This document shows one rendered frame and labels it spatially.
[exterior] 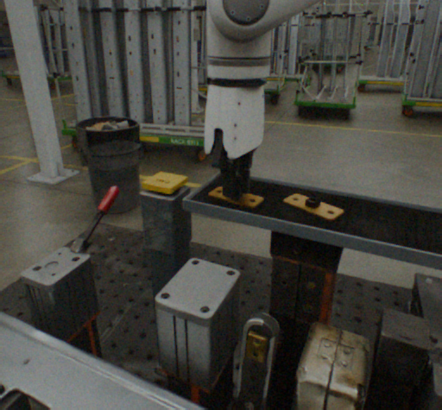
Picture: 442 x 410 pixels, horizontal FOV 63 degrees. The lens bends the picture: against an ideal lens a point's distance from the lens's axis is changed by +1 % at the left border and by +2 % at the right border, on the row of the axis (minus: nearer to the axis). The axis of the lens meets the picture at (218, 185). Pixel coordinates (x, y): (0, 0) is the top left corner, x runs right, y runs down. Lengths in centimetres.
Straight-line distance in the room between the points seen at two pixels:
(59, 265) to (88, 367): 17
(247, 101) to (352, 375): 34
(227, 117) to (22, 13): 334
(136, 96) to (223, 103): 418
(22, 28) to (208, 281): 342
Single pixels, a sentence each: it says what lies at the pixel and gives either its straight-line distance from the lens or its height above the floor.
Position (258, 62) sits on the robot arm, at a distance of 48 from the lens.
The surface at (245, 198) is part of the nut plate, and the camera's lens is 56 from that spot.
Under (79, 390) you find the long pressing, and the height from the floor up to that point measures 100.
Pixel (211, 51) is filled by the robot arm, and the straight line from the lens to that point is 49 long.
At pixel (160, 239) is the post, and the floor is 106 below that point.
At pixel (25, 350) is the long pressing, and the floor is 100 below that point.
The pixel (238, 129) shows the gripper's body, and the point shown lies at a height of 128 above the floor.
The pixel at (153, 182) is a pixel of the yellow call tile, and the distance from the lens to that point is 63.
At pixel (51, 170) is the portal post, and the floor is 10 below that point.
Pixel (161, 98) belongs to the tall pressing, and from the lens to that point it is 451.
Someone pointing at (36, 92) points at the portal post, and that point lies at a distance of 378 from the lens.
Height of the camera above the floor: 141
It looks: 24 degrees down
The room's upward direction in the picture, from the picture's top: straight up
